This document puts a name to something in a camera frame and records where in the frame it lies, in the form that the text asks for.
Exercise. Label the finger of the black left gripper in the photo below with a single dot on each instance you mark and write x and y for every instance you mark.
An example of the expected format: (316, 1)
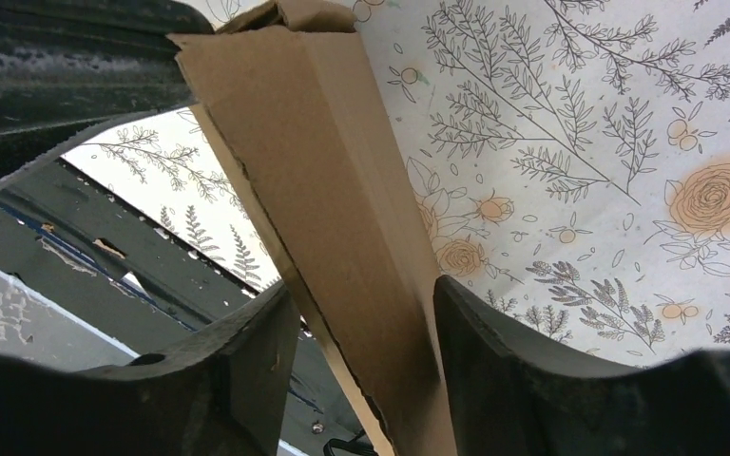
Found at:
(70, 70)

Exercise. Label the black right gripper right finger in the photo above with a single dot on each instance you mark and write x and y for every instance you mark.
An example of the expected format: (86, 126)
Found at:
(514, 391)

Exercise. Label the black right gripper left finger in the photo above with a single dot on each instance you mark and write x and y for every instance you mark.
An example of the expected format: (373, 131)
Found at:
(220, 391)

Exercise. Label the cardboard box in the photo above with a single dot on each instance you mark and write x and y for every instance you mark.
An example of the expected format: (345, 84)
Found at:
(287, 99)

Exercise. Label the floral patterned table mat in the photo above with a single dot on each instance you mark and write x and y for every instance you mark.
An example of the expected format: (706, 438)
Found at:
(570, 161)

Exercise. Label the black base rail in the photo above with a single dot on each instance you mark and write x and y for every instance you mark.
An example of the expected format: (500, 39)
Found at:
(68, 238)

